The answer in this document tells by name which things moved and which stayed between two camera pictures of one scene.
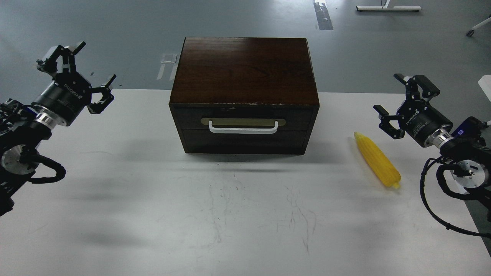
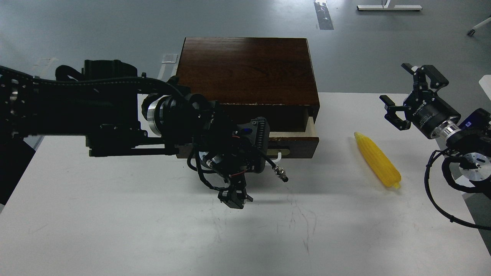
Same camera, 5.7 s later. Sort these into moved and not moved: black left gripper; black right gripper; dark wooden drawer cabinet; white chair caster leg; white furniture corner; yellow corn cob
Moved: black right gripper; black left gripper
Not moved: white furniture corner; white chair caster leg; yellow corn cob; dark wooden drawer cabinet
